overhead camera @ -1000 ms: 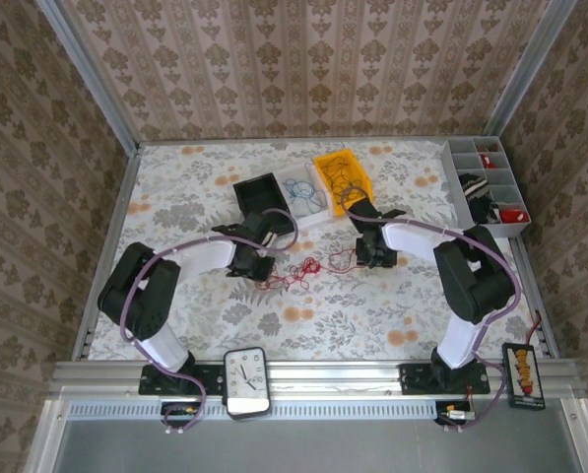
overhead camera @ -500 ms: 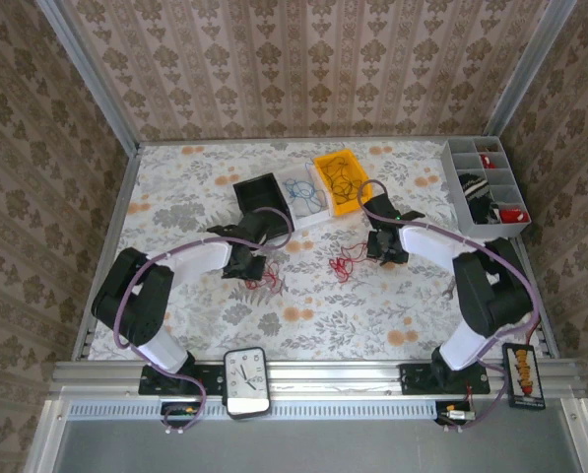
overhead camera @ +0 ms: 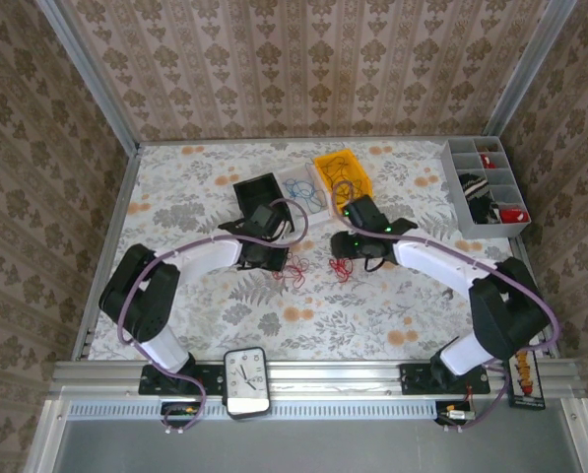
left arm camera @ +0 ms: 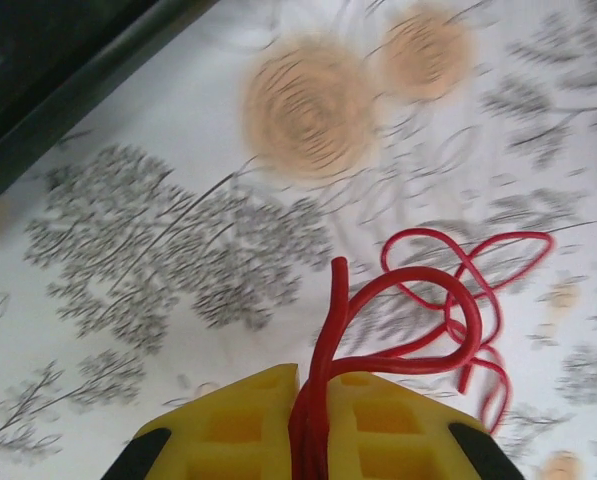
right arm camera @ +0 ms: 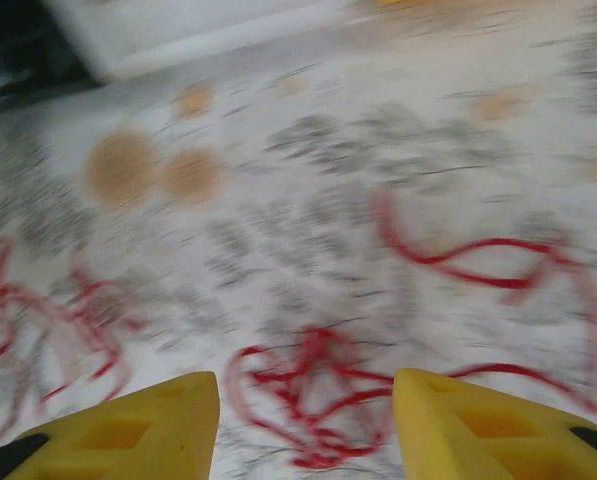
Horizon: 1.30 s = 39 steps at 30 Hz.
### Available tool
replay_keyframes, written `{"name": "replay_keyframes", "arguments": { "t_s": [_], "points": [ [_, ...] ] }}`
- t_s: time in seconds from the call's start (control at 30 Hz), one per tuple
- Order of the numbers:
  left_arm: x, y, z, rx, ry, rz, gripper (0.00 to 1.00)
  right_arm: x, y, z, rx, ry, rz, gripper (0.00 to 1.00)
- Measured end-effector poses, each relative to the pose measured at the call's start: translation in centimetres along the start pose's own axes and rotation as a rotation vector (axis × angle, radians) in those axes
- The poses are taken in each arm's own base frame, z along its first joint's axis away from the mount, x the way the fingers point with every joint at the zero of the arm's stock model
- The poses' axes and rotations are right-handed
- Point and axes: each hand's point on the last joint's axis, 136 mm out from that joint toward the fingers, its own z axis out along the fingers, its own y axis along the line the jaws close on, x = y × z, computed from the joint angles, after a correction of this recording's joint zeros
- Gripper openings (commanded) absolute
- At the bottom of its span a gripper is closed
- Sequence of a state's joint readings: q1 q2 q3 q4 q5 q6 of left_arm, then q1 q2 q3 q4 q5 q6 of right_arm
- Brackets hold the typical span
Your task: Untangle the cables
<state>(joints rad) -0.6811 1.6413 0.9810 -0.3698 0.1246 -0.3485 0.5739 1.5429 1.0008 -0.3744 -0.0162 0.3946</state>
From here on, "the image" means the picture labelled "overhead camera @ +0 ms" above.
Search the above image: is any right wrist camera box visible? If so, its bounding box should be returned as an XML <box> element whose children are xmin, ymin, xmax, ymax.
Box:
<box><xmin>345</xmin><ymin>195</ymin><xmax>419</xmax><ymax>237</ymax></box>

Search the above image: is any grey compartment organizer tray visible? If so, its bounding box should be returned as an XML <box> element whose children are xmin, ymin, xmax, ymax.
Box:
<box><xmin>439</xmin><ymin>136</ymin><xmax>534</xmax><ymax>238</ymax></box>

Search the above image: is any white rectangular analog clock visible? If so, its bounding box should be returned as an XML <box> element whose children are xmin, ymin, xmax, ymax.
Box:
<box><xmin>223</xmin><ymin>346</ymin><xmax>274</xmax><ymax>421</ymax></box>

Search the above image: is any grey metal panel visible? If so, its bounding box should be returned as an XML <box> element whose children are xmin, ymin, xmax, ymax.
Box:
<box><xmin>25</xmin><ymin>398</ymin><xmax>588</xmax><ymax>473</ymax></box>

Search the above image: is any aluminium frame cross rail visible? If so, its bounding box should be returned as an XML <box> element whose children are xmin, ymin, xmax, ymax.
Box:
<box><xmin>49</xmin><ymin>359</ymin><xmax>583</xmax><ymax>398</ymax></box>

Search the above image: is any floral tablecloth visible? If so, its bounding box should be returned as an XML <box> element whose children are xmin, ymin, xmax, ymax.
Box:
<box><xmin>89</xmin><ymin>140</ymin><xmax>536</xmax><ymax>361</ymax></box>

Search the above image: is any aluminium side rail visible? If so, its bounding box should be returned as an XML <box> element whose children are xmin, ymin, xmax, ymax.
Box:
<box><xmin>512</xmin><ymin>235</ymin><xmax>560</xmax><ymax>360</ymax></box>
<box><xmin>70</xmin><ymin>147</ymin><xmax>142</xmax><ymax>361</ymax></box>

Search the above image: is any thin red cable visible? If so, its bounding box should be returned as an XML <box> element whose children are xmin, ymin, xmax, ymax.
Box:
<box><xmin>272</xmin><ymin>255</ymin><xmax>355</xmax><ymax>291</ymax></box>

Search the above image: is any thin blue cable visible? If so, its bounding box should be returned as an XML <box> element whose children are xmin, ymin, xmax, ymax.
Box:
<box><xmin>281</xmin><ymin>169</ymin><xmax>327</xmax><ymax>213</ymax></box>

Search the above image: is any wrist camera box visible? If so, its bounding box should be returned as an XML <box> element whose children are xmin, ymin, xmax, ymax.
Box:
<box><xmin>345</xmin><ymin>195</ymin><xmax>419</xmax><ymax>237</ymax></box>
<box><xmin>218</xmin><ymin>203</ymin><xmax>295</xmax><ymax>237</ymax></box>

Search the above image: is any grey slotted cable duct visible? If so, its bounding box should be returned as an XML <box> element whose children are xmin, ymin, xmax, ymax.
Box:
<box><xmin>66</xmin><ymin>399</ymin><xmax>563</xmax><ymax>420</ymax></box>

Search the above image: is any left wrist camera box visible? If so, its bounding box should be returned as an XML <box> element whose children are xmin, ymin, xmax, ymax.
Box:
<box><xmin>218</xmin><ymin>203</ymin><xmax>295</xmax><ymax>237</ymax></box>

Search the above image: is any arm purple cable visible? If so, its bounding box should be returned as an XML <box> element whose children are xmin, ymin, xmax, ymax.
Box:
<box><xmin>331</xmin><ymin>179</ymin><xmax>560</xmax><ymax>435</ymax></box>
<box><xmin>117</xmin><ymin>198</ymin><xmax>308</xmax><ymax>435</ymax></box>

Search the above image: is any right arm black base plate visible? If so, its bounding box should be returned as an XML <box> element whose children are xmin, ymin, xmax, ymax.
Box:
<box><xmin>399</xmin><ymin>363</ymin><xmax>491</xmax><ymax>395</ymax></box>

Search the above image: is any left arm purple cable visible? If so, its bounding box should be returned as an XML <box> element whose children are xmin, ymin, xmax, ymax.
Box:
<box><xmin>117</xmin><ymin>198</ymin><xmax>308</xmax><ymax>435</ymax></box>

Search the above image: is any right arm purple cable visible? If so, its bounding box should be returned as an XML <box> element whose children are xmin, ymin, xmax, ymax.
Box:
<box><xmin>331</xmin><ymin>179</ymin><xmax>560</xmax><ymax>435</ymax></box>

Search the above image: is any black plastic bin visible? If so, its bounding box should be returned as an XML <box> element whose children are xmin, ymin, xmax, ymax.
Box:
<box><xmin>232</xmin><ymin>171</ymin><xmax>294</xmax><ymax>233</ymax></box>

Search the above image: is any yellow plastic bin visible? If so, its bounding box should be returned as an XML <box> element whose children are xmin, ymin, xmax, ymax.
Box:
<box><xmin>312</xmin><ymin>149</ymin><xmax>373</xmax><ymax>208</ymax></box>

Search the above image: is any aluminium upright frame post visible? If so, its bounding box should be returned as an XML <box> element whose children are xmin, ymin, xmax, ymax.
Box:
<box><xmin>483</xmin><ymin>0</ymin><xmax>579</xmax><ymax>138</ymax></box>
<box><xmin>35</xmin><ymin>0</ymin><xmax>141</xmax><ymax>155</ymax></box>

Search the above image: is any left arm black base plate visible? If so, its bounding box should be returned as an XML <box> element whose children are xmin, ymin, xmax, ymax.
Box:
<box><xmin>139</xmin><ymin>363</ymin><xmax>226</xmax><ymax>395</ymax></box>

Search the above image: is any black board with yellow connectors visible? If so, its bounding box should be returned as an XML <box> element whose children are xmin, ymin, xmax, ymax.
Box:
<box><xmin>507</xmin><ymin>347</ymin><xmax>547</xmax><ymax>410</ymax></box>

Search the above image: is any white plastic bin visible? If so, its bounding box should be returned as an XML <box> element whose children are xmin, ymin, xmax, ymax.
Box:
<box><xmin>276</xmin><ymin>165</ymin><xmax>334</xmax><ymax>229</ymax></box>

